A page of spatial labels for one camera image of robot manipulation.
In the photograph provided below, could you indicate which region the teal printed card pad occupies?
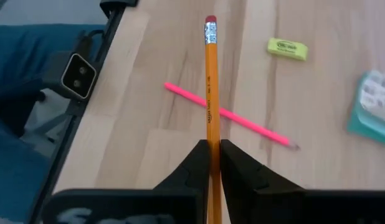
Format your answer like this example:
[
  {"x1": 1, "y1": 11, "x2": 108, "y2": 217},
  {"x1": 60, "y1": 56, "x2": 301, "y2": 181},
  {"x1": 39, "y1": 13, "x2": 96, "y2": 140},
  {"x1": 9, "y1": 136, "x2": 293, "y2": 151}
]
[{"x1": 346, "y1": 70, "x2": 385, "y2": 147}]

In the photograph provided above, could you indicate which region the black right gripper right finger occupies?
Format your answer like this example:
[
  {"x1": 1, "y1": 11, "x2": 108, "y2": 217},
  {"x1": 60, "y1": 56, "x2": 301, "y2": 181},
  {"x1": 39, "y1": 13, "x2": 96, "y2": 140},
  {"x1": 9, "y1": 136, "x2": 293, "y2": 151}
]
[{"x1": 220, "y1": 139, "x2": 385, "y2": 224}]

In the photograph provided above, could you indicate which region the pink pencil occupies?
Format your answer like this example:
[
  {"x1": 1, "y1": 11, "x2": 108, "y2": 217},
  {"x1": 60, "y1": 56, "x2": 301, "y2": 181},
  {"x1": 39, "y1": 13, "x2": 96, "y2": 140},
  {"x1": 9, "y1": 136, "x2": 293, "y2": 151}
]
[{"x1": 163, "y1": 82, "x2": 302, "y2": 152}]

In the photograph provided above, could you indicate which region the black table-level camera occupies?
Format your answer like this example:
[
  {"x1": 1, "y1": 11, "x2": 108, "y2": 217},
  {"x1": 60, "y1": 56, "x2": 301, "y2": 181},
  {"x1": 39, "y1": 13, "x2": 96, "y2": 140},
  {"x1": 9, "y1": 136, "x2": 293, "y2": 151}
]
[{"x1": 42, "y1": 51, "x2": 98, "y2": 101}]

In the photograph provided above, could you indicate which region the black aluminium table frame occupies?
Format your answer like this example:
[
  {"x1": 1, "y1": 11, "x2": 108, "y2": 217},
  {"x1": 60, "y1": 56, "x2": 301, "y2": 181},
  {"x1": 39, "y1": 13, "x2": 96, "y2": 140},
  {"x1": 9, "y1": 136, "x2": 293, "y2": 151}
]
[{"x1": 27, "y1": 0, "x2": 140, "y2": 224}]

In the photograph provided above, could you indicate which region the yellow pencil with red eraser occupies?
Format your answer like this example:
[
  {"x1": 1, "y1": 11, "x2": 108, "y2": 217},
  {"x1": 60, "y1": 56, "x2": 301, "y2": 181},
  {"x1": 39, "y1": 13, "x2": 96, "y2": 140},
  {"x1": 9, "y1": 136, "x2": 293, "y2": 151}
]
[{"x1": 204, "y1": 14, "x2": 223, "y2": 224}]

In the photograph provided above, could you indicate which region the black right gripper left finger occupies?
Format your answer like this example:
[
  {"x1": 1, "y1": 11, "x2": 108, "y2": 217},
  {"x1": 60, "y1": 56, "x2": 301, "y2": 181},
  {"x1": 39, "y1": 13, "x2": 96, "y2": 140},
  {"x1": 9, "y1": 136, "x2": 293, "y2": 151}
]
[{"x1": 42, "y1": 139, "x2": 211, "y2": 224}]

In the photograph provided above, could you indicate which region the yellow-green eraser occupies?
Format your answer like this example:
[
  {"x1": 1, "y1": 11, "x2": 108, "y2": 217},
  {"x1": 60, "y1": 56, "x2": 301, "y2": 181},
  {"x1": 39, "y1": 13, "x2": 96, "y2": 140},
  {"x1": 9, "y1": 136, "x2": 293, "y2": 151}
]
[{"x1": 267, "y1": 37, "x2": 309, "y2": 62}]

